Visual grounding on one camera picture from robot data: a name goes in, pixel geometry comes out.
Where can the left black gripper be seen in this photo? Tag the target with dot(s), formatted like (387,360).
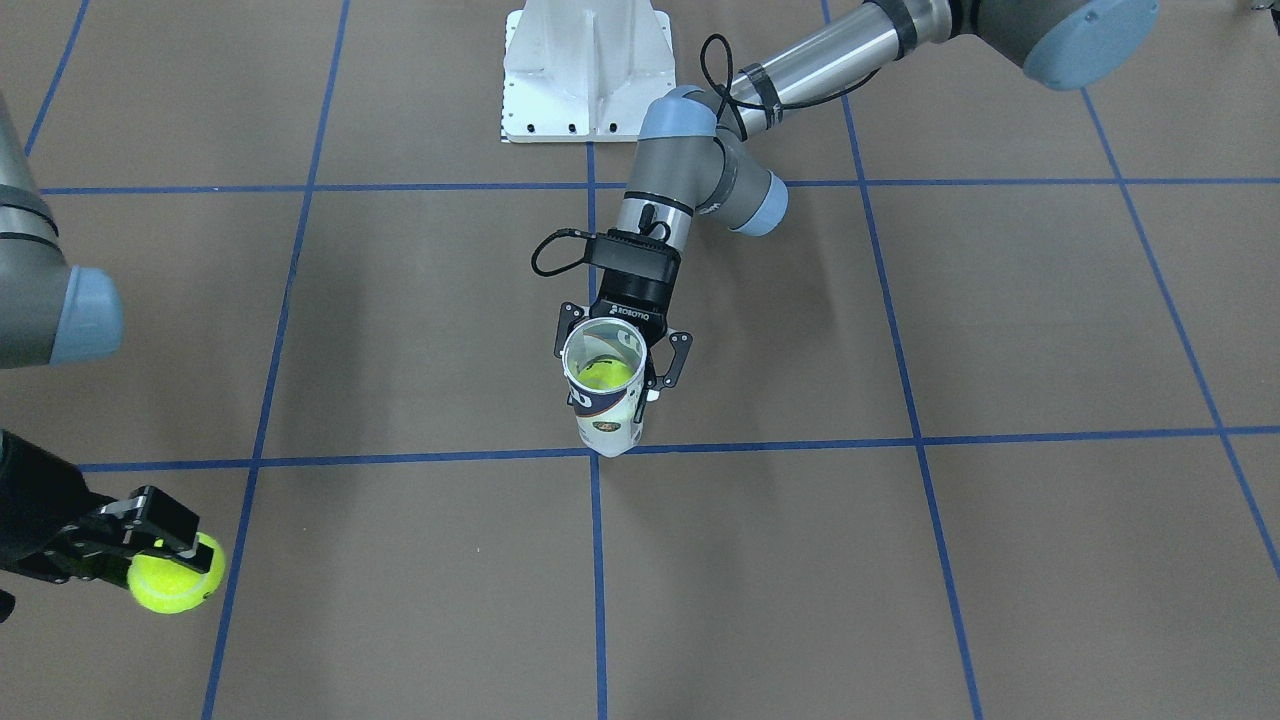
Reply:
(630,306)

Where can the yellow tennis ball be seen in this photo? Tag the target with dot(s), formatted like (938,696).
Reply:
(164,586)
(605,374)

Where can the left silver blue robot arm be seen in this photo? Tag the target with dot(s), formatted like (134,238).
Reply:
(692,158)

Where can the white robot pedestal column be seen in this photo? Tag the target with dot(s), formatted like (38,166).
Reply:
(583,71)

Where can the clear tennis ball can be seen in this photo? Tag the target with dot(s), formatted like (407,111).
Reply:
(606,421)

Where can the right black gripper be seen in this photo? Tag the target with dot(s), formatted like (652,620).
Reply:
(38,497)

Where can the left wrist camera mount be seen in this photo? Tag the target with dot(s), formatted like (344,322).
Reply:
(635,254)

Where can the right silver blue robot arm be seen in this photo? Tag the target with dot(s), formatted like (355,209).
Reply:
(53,312)

